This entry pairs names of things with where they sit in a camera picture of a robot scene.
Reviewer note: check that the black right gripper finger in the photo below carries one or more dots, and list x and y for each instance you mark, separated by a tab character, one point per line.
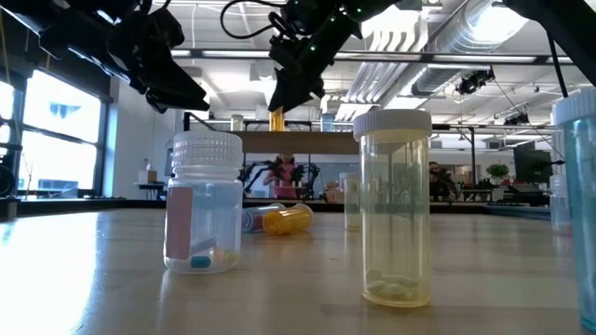
295	90

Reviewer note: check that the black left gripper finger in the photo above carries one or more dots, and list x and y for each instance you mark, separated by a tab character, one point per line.
179	86
157	103

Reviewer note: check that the orange pill bottle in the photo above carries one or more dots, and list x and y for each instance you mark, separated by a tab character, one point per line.
286	221
277	122

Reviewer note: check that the blue pill bottle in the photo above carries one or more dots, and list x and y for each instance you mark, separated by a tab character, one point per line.
328	123

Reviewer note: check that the clear container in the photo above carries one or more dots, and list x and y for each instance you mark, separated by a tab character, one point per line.
586	209

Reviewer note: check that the background black robot arm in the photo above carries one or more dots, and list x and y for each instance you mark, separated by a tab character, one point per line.
309	177
253	172

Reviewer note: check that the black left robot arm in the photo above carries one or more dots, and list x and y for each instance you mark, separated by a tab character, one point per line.
46	23

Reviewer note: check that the small cardboard box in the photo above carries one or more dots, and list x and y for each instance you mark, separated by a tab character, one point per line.
147	177

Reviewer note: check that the black overhead crossbeam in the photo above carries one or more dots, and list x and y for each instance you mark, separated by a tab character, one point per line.
386	58

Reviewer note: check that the person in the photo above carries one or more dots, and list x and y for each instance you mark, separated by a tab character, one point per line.
283	179
440	183

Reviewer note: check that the large window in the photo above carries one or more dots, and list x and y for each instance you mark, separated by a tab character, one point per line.
60	139

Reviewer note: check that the stacked cardboard boxes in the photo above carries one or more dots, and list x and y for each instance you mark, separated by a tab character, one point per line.
334	194

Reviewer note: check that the background green potted plant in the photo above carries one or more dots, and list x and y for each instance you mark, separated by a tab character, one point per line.
497	171

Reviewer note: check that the black monitor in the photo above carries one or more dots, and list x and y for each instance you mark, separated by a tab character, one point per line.
533	165

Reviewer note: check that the black ceiling-mounted camera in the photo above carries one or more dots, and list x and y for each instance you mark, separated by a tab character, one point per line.
516	119
472	83

